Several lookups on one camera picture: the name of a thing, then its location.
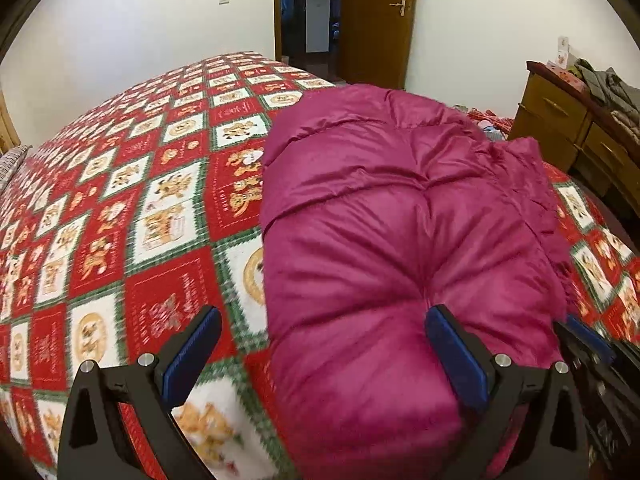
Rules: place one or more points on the grey green clothes pile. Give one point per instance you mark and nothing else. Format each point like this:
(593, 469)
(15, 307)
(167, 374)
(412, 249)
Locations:
(610, 92)

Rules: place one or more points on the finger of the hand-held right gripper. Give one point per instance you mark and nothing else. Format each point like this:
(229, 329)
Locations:
(592, 337)

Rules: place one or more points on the dark door frame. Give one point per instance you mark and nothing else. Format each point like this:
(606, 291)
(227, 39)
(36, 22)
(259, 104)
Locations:
(277, 10)

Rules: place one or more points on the pink patterned box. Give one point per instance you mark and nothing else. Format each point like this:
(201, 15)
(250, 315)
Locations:
(565, 76)

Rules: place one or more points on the brown wooden door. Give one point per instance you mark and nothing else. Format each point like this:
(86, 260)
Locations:
(375, 35)

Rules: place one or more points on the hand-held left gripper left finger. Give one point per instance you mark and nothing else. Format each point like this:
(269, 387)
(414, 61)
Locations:
(192, 355)

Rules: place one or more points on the grey patterned pillow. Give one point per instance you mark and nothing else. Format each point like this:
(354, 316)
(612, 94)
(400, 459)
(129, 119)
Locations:
(12, 165)

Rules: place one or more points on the beige headboard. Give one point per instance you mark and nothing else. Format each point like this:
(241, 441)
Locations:
(7, 127)

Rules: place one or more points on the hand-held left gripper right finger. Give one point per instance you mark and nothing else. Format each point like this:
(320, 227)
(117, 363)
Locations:
(457, 355)

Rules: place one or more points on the small white card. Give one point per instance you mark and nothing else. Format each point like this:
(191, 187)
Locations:
(562, 50)

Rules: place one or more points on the brown wooden dresser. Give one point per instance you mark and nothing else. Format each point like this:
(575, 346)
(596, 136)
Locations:
(555, 125)

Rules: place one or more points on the magenta down jacket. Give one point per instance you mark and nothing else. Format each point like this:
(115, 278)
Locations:
(380, 240)

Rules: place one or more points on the red bear printed blanket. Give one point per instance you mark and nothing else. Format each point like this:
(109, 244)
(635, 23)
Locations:
(150, 170)

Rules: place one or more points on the red patterned cloth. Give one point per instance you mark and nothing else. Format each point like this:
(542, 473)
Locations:
(492, 122)

